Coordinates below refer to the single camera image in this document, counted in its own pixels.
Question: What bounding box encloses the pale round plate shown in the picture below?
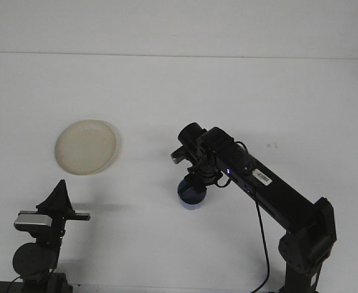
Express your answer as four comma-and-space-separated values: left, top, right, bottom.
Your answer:
54, 119, 118, 176

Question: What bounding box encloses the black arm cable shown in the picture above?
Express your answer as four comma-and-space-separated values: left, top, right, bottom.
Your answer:
187, 140, 271, 293

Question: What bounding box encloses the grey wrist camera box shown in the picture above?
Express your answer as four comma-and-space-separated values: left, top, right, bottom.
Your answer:
13, 214, 52, 232
171, 148, 188, 165

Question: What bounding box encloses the pale blue cup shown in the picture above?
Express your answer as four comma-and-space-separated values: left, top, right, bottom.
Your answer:
177, 178, 207, 211

